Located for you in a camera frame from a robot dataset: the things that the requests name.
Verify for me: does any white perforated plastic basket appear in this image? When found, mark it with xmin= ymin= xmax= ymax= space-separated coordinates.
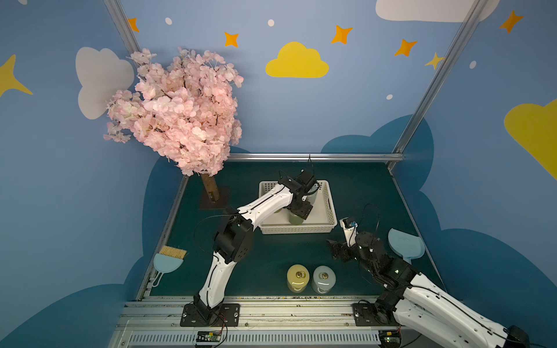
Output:
xmin=260 ymin=180 xmax=337 ymax=235

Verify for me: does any blue canister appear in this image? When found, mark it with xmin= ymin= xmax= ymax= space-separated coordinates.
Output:
xmin=311 ymin=265 xmax=337 ymax=294

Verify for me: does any yellow canister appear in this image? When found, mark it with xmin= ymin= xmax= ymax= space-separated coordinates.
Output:
xmin=287 ymin=264 xmax=310 ymax=293

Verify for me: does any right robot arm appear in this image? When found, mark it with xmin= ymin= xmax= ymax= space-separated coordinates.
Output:
xmin=327 ymin=232 xmax=532 ymax=347

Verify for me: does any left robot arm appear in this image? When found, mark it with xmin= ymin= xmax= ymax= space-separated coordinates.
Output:
xmin=193 ymin=170 xmax=317 ymax=323

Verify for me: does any light blue dustpan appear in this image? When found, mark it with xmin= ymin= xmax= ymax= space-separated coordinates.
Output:
xmin=387 ymin=229 xmax=426 ymax=264

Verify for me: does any pink cherry blossom tree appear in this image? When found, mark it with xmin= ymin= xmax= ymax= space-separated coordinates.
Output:
xmin=104 ymin=49 xmax=244 ymax=202

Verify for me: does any blue hand brush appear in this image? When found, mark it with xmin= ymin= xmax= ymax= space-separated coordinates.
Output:
xmin=152 ymin=245 xmax=187 ymax=288

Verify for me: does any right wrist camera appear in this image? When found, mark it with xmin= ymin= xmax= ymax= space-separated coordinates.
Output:
xmin=339 ymin=217 xmax=358 ymax=247

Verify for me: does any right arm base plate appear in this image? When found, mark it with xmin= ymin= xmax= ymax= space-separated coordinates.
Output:
xmin=352 ymin=302 xmax=399 ymax=327

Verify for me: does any dark tree base plate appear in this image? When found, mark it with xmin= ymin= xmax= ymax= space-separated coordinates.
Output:
xmin=199 ymin=186 xmax=232 ymax=210

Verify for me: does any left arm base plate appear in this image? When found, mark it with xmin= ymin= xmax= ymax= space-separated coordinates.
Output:
xmin=179 ymin=302 xmax=241 ymax=327

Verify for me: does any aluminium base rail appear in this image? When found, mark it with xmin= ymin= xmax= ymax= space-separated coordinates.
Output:
xmin=110 ymin=296 xmax=414 ymax=347

